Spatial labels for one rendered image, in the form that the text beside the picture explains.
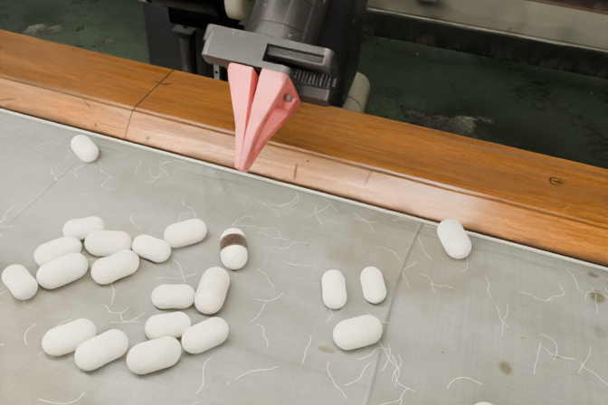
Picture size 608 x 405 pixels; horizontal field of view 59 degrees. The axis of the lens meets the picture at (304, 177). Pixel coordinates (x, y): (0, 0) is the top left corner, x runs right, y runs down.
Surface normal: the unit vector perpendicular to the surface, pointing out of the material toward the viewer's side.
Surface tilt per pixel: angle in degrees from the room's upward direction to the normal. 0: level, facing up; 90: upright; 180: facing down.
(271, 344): 0
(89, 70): 0
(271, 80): 62
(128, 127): 45
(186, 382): 0
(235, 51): 41
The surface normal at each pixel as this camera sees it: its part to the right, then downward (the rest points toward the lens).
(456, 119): 0.07, -0.75
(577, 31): -0.27, 0.61
